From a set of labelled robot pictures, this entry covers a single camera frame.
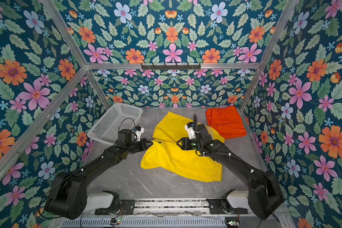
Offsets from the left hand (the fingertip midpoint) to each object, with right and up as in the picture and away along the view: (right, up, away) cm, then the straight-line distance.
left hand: (154, 140), depth 83 cm
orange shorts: (+52, +11, +26) cm, 59 cm away
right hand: (+16, 0, -3) cm, 16 cm away
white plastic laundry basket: (-35, +15, +31) cm, 49 cm away
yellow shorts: (+6, -9, +3) cm, 11 cm away
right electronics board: (+42, -40, -12) cm, 60 cm away
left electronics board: (-18, -40, -11) cm, 45 cm away
